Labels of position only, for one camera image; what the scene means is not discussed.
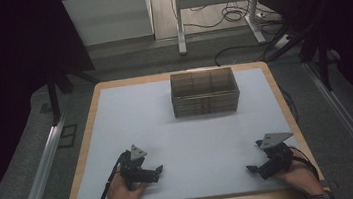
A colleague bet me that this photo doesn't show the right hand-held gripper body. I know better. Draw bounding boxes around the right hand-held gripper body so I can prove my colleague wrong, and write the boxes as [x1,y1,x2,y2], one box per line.
[253,130,299,182]

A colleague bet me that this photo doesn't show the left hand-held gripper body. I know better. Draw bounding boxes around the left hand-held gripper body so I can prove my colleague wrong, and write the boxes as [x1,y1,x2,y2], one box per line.
[114,142,157,191]

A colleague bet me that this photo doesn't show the person's left hand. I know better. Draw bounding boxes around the person's left hand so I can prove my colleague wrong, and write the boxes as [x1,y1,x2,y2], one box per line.
[99,168,152,199]

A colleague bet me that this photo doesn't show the person's right hand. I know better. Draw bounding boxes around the person's right hand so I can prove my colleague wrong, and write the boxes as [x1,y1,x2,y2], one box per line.
[272,154,326,199]

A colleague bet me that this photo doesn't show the white table mat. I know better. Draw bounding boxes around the white table mat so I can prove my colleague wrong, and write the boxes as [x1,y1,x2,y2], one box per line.
[59,63,310,199]

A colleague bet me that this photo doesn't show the dark sleeve cuff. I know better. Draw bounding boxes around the dark sleeve cuff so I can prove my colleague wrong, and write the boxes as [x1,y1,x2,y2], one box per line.
[305,189,337,199]

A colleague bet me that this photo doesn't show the clear plastic drawer box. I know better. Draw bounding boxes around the clear plastic drawer box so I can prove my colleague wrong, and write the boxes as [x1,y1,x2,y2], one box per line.
[168,65,243,120]

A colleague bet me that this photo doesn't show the black metal stand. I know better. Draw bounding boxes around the black metal stand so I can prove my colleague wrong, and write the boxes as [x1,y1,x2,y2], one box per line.
[44,66,105,128]
[261,17,340,99]

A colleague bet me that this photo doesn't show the white power strip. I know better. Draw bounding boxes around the white power strip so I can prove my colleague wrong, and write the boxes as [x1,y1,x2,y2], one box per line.
[272,33,295,52]

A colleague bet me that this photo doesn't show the white cabinet panel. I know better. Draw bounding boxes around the white cabinet panel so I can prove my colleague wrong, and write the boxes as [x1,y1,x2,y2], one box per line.
[62,0,156,49]

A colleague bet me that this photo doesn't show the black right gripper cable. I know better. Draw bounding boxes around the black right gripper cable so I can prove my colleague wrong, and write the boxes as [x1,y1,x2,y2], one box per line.
[288,143,321,185]

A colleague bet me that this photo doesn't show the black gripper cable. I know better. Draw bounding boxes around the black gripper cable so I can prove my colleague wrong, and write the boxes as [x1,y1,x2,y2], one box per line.
[82,150,133,199]
[288,143,321,185]

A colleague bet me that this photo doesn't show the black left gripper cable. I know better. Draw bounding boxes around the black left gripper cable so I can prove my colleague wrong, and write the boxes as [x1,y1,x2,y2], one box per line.
[82,150,133,199]

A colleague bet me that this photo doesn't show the aluminium rail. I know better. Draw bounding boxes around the aluminium rail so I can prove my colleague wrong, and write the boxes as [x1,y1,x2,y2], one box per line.
[303,56,353,199]
[0,111,78,199]

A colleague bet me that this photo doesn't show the black floor cables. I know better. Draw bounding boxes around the black floor cables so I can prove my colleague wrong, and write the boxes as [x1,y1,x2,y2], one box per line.
[169,0,295,73]

